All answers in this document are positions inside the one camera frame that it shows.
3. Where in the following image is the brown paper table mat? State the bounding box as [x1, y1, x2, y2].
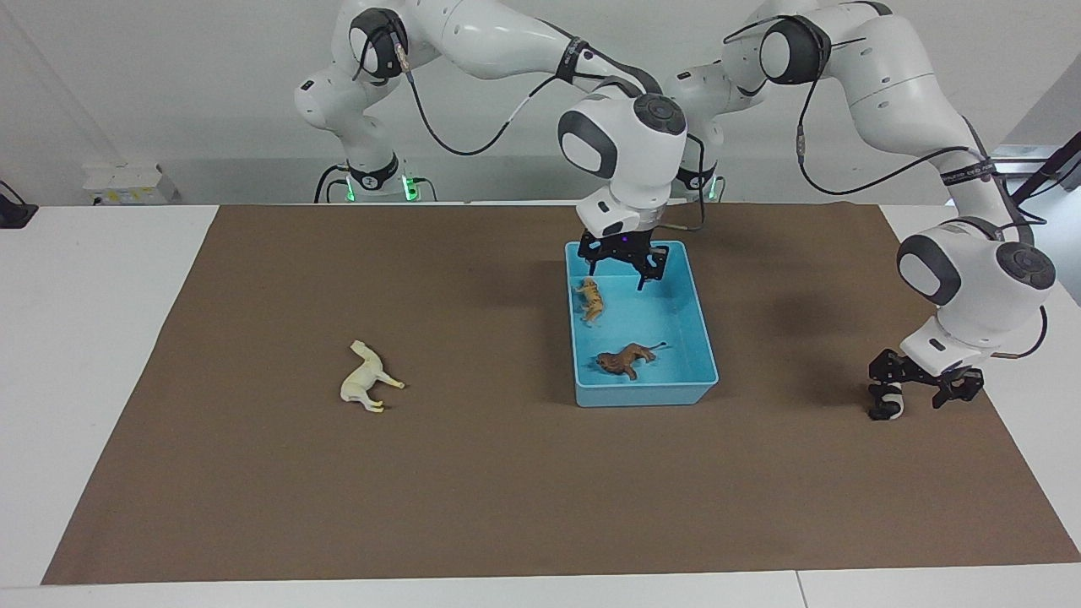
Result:
[41, 203, 1081, 586]

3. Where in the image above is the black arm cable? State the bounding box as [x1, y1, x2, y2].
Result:
[393, 38, 709, 233]
[796, 76, 1050, 361]

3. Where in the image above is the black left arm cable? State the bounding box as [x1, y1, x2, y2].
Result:
[796, 76, 1050, 361]

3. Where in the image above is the black base cable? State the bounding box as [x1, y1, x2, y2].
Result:
[314, 163, 352, 204]

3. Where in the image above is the light blue plastic storage box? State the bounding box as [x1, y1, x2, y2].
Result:
[564, 241, 720, 409]

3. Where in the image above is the black stand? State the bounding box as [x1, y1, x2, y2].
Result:
[1009, 131, 1081, 208]

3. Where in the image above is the orange striped tiger toy figure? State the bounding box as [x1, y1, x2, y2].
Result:
[576, 277, 606, 326]

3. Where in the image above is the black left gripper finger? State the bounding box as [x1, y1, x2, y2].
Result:
[870, 349, 930, 398]
[929, 367, 986, 410]

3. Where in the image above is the brown lion toy figure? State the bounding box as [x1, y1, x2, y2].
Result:
[595, 342, 668, 381]

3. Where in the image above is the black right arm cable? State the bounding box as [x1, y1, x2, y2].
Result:
[393, 38, 709, 233]

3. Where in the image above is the white power strip box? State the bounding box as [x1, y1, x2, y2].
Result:
[83, 163, 180, 205]

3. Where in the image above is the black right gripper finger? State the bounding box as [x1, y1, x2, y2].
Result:
[579, 232, 624, 274]
[623, 230, 670, 291]

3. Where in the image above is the cream white horse toy figure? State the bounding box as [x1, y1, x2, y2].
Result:
[340, 340, 406, 414]

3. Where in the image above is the black device on table edge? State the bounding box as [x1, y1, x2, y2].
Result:
[0, 180, 39, 230]

